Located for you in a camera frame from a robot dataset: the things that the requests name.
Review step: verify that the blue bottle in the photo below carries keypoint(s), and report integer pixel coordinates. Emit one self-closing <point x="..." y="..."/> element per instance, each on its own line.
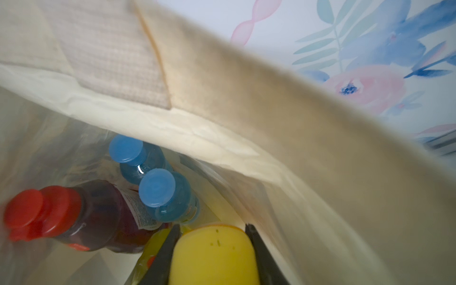
<point x="136" y="158"/>
<point x="168" y="197"/>

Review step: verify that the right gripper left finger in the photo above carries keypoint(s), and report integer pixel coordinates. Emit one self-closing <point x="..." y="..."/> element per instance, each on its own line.
<point x="158" y="273"/>

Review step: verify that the yellow-green red cap bottle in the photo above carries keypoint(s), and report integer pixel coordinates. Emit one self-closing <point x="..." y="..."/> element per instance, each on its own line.
<point x="147" y="257"/>

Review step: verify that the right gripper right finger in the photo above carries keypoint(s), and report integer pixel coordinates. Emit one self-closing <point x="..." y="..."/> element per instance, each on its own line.
<point x="268" y="270"/>

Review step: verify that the dark red Fairy bottle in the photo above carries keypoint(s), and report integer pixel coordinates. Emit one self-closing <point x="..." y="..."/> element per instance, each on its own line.
<point x="87" y="217"/>

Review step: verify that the cream shopping bag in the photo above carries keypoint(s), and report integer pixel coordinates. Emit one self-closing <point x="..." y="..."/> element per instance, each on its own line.
<point x="328" y="125"/>

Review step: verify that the yellow cap orange bottle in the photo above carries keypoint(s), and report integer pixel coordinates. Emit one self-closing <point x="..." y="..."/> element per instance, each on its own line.
<point x="214" y="255"/>

